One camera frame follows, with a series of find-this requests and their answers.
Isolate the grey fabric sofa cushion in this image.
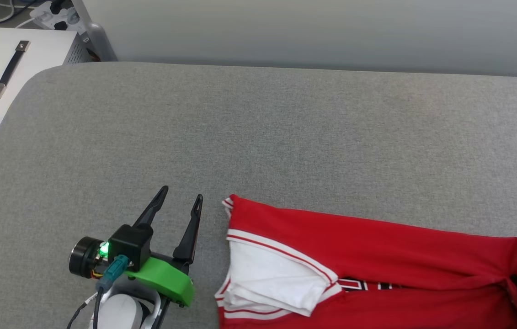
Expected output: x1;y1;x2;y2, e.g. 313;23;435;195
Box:
0;62;517;329

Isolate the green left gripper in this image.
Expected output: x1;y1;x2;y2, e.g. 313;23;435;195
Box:
69;185;204;308

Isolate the black box handle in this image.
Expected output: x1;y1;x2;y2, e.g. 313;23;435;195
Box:
0;40;31;99

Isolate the white power strip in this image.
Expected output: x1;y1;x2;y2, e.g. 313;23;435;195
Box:
29;0;81;32

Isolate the black cable with teal plug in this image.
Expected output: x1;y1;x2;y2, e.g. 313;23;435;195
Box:
66;255;130;329

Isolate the red and white jersey shirt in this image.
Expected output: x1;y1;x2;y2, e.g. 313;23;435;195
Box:
214;194;517;329

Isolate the white equipment box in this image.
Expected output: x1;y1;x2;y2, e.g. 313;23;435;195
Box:
0;27;91;157

